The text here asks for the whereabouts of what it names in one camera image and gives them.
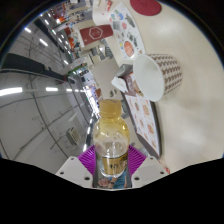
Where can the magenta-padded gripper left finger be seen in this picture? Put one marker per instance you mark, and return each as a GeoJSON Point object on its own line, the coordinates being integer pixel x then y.
{"type": "Point", "coordinates": [75, 170]}

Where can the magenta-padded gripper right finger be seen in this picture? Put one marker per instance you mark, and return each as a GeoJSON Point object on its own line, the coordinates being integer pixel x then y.
{"type": "Point", "coordinates": [150, 170]}

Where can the clear bottle of yellow drink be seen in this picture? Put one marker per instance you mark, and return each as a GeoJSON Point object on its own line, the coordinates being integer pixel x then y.
{"type": "Point", "coordinates": [111, 140]}

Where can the ceiling air conditioner unit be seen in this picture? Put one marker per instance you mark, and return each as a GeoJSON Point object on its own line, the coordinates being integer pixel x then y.
{"type": "Point", "coordinates": [74, 136]}

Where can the brown food tray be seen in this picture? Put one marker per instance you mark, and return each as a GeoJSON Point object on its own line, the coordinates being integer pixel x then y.
{"type": "Point", "coordinates": [146, 123]}

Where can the wrapped food leftover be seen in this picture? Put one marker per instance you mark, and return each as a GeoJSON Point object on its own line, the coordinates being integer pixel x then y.
{"type": "Point", "coordinates": [133, 86]}

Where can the white paper napkin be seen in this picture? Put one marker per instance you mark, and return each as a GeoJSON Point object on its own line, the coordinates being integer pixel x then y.
{"type": "Point", "coordinates": [119, 85]}

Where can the white patterned paper cup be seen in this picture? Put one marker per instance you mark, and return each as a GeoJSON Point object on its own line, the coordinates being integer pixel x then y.
{"type": "Point", "coordinates": [151, 78]}

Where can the group of ceiling lights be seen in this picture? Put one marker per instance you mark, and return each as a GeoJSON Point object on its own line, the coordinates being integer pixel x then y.
{"type": "Point", "coordinates": [11, 91]}

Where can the red paper cup with lid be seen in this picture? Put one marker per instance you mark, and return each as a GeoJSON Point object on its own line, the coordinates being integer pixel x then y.
{"type": "Point", "coordinates": [96, 34]}

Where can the flat round red coaster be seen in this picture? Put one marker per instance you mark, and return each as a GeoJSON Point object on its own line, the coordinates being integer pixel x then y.
{"type": "Point", "coordinates": [145, 6]}

